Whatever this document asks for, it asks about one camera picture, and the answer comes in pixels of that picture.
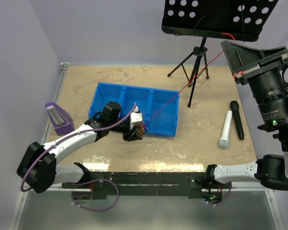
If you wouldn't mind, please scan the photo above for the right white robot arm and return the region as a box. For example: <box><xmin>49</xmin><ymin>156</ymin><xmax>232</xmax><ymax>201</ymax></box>
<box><xmin>204</xmin><ymin>41</ymin><xmax>288</xmax><ymax>191</ymax></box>

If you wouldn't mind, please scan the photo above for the purple metronome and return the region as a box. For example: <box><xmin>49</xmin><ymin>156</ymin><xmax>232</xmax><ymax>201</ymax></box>
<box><xmin>45</xmin><ymin>102</ymin><xmax>75</xmax><ymax>136</ymax></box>

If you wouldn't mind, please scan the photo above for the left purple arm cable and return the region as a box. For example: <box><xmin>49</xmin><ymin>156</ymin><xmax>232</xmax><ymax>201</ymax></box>
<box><xmin>20</xmin><ymin>102</ymin><xmax>137</xmax><ymax>192</ymax></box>

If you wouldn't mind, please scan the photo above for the white microphone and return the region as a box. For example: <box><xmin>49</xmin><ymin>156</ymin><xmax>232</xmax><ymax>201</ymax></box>
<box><xmin>218</xmin><ymin>110</ymin><xmax>232</xmax><ymax>149</ymax></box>

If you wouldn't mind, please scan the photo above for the blue three-compartment plastic bin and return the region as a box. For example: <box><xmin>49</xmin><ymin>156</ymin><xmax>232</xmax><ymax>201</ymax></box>
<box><xmin>89</xmin><ymin>82</ymin><xmax>180</xmax><ymax>138</ymax></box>

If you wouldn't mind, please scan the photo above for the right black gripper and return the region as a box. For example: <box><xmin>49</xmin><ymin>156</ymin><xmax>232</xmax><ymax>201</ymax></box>
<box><xmin>220</xmin><ymin>39</ymin><xmax>288</xmax><ymax>127</ymax></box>

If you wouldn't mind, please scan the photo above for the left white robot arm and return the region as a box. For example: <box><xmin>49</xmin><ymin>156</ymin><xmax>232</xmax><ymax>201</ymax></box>
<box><xmin>16</xmin><ymin>102</ymin><xmax>144</xmax><ymax>194</ymax></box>

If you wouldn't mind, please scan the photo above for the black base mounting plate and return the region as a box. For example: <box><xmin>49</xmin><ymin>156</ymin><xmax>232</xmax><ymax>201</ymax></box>
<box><xmin>62</xmin><ymin>172</ymin><xmax>231</xmax><ymax>199</ymax></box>

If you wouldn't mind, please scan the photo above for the black microphone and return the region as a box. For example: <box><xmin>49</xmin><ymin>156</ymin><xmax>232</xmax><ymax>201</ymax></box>
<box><xmin>230</xmin><ymin>101</ymin><xmax>244</xmax><ymax>140</ymax></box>

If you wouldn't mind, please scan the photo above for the black music stand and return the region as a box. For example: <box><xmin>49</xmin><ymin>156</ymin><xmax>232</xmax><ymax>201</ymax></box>
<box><xmin>161</xmin><ymin>0</ymin><xmax>280</xmax><ymax>108</ymax></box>

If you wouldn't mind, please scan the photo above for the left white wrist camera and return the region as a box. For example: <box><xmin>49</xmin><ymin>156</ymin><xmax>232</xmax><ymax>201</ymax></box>
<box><xmin>130</xmin><ymin>106</ymin><xmax>144</xmax><ymax>128</ymax></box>

